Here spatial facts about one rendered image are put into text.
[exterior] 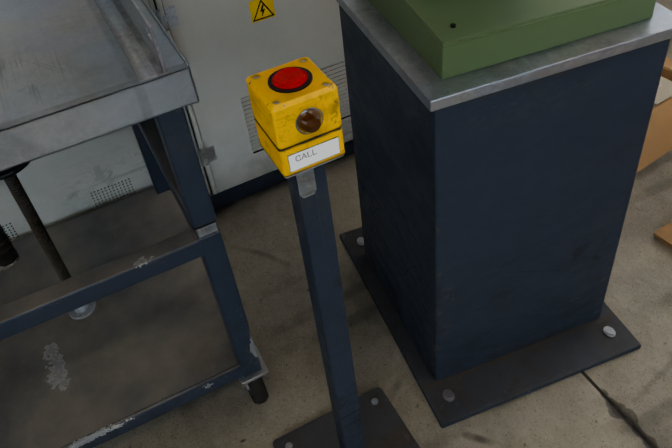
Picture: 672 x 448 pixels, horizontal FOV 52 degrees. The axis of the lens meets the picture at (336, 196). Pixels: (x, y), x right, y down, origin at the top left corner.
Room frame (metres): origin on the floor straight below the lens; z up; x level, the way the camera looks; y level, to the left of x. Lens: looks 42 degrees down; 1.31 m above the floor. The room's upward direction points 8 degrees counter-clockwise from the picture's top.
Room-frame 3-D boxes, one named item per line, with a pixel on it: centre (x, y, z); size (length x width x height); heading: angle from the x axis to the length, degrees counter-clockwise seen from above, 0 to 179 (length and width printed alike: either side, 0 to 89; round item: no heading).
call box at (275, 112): (0.66, 0.03, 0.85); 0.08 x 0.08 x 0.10; 22
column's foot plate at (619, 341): (1.06, -0.30, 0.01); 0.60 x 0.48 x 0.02; 15
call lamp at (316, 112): (0.61, 0.02, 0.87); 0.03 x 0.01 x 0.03; 112
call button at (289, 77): (0.66, 0.03, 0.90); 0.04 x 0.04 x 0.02
